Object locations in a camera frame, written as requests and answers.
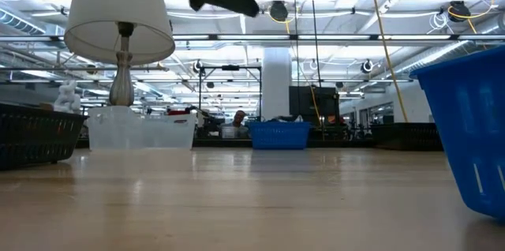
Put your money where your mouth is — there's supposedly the white knobbly figure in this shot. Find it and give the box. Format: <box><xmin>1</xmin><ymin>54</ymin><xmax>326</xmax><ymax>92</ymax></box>
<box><xmin>53</xmin><ymin>80</ymin><xmax>83</xmax><ymax>114</ymax></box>

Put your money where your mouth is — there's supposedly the white shade silver table lamp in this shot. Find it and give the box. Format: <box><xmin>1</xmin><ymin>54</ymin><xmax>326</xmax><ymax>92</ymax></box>
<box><xmin>64</xmin><ymin>0</ymin><xmax>176</xmax><ymax>107</ymax></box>

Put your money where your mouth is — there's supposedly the white building column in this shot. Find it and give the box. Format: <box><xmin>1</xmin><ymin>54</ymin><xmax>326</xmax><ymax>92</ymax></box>
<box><xmin>261</xmin><ymin>47</ymin><xmax>293</xmax><ymax>122</ymax></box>

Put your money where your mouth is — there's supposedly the yellow hanging cable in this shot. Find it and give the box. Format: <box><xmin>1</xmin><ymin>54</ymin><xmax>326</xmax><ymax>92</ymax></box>
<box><xmin>366</xmin><ymin>0</ymin><xmax>410</xmax><ymax>123</ymax></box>

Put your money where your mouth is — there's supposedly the clear plastic storage bin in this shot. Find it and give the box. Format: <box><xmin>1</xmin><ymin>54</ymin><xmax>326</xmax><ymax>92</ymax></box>
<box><xmin>86</xmin><ymin>105</ymin><xmax>197</xmax><ymax>152</ymax></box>

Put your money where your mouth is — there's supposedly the black ceiling cable reel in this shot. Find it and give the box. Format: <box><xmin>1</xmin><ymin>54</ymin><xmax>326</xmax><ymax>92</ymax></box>
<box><xmin>447</xmin><ymin>0</ymin><xmax>471</xmax><ymax>23</ymax></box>
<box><xmin>269</xmin><ymin>0</ymin><xmax>290</xmax><ymax>23</ymax></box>

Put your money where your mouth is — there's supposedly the black slotted plastic basket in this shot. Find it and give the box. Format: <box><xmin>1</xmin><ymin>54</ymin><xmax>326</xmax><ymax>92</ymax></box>
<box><xmin>369</xmin><ymin>122</ymin><xmax>443</xmax><ymax>152</ymax></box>
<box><xmin>0</xmin><ymin>103</ymin><xmax>88</xmax><ymax>172</ymax></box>

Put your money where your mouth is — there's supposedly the black hanging cable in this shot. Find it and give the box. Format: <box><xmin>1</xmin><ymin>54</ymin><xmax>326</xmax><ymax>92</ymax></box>
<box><xmin>307</xmin><ymin>0</ymin><xmax>327</xmax><ymax>141</ymax></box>

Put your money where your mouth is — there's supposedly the black cabinet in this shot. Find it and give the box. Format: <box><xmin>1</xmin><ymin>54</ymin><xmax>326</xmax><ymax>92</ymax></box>
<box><xmin>289</xmin><ymin>85</ymin><xmax>340</xmax><ymax>126</ymax></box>

